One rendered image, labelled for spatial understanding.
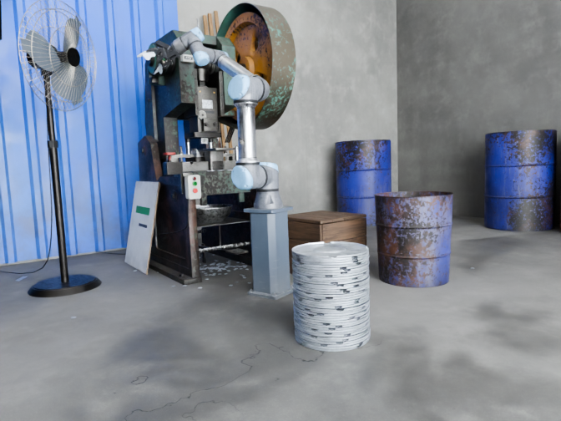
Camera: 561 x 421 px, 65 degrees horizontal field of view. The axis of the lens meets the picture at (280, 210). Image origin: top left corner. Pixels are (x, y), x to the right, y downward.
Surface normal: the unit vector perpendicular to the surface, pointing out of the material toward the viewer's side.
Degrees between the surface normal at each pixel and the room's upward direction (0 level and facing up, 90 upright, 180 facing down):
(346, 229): 90
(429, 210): 92
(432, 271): 92
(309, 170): 90
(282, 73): 104
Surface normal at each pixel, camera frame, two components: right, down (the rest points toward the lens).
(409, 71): -0.81, 0.09
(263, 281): -0.58, 0.11
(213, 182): 0.58, 0.07
